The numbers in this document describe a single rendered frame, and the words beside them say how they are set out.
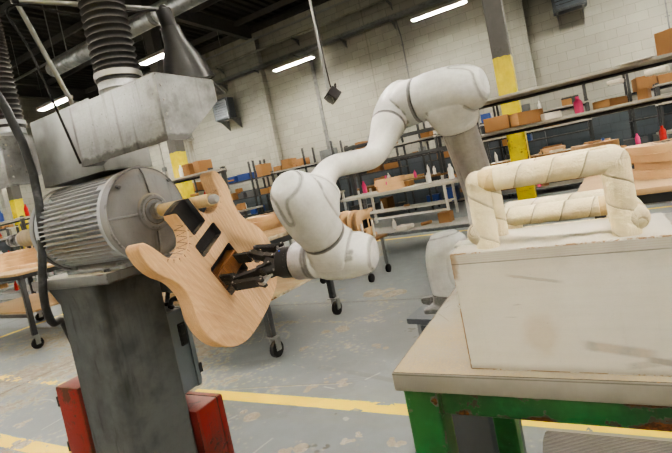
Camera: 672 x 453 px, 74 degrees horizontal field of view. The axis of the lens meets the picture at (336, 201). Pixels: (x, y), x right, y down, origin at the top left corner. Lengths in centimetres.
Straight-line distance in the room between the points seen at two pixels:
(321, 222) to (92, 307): 76
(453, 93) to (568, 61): 1070
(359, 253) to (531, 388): 43
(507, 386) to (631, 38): 1148
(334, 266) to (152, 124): 48
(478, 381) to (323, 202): 42
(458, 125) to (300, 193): 59
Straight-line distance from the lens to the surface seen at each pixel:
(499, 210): 74
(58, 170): 146
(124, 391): 144
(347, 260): 95
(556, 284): 65
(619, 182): 64
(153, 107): 102
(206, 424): 163
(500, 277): 66
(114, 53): 119
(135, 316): 144
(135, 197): 127
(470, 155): 135
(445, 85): 126
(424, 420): 78
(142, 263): 105
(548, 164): 64
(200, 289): 114
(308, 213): 86
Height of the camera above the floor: 124
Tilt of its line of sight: 3 degrees down
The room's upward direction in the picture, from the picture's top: 11 degrees counter-clockwise
